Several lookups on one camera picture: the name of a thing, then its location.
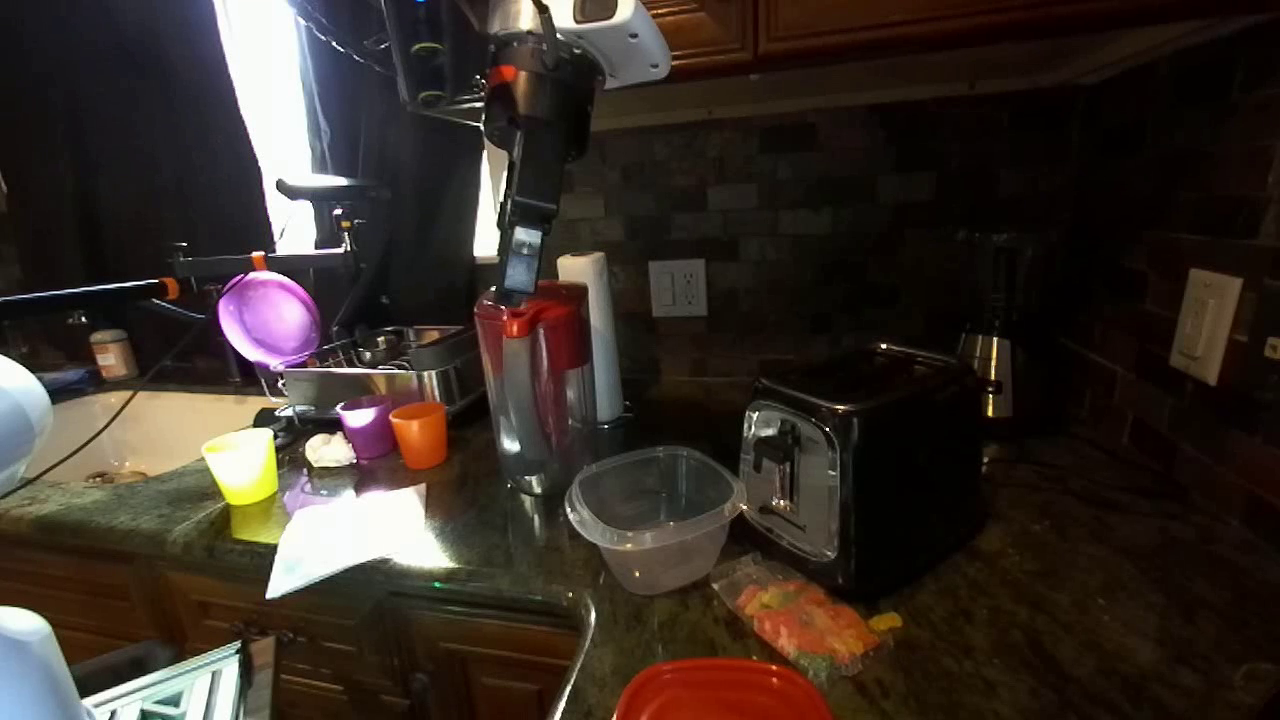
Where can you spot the purple plastic plate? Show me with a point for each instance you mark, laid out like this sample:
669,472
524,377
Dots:
268,318

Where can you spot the bag of gummy candies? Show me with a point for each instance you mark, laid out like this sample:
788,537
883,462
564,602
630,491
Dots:
795,614

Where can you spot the purple plastic cup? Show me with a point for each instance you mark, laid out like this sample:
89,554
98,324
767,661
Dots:
367,426

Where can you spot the black chrome toaster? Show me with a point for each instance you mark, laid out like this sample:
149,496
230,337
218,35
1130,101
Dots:
866,471

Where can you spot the white wall outlet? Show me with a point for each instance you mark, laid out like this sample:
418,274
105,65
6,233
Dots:
676,291

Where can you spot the orange plastic cup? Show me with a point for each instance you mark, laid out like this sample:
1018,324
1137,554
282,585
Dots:
421,435

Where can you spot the clear plastic bowl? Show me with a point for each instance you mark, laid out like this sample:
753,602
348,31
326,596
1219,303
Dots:
659,513

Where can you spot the red water filter pitcher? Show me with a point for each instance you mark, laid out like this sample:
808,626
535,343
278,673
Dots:
538,381

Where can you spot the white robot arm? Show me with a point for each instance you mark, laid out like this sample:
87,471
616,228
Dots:
546,65

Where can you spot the steel dish rack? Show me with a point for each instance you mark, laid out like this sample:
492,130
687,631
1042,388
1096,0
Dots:
434,363

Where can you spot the white light switch plate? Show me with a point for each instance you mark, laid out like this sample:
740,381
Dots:
1204,321

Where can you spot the loose yellow gummy candy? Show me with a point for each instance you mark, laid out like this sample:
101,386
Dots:
884,620

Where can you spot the yellow plastic cup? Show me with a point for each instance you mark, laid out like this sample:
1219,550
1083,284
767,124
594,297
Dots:
243,467

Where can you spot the white paper sheet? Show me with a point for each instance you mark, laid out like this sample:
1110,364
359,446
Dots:
354,528

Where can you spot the white paper towel roll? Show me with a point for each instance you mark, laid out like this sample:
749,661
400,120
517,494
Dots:
602,321

